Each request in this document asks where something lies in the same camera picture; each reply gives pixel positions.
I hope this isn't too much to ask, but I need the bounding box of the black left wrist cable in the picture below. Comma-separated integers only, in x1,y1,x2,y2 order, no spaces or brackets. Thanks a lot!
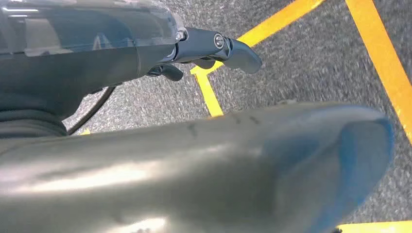
66,86,117,136

